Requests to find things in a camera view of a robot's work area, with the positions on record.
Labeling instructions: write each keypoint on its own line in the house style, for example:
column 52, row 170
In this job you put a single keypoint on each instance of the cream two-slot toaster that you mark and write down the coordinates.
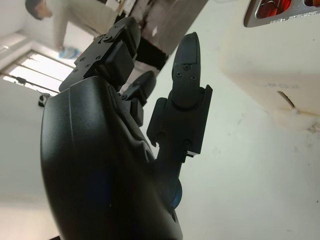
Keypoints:
column 262, row 55

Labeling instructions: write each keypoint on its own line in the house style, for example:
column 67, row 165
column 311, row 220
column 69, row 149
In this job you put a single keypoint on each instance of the cream toaster lever knob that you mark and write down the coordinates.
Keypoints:
column 295, row 120

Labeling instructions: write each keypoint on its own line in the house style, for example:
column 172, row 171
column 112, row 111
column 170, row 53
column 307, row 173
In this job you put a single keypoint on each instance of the bright window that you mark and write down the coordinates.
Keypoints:
column 32, row 72

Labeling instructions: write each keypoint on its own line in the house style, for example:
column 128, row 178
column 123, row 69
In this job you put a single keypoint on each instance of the person in beige top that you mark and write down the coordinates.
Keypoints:
column 75, row 12

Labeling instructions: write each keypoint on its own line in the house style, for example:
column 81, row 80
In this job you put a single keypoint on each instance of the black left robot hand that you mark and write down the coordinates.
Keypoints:
column 95, row 155

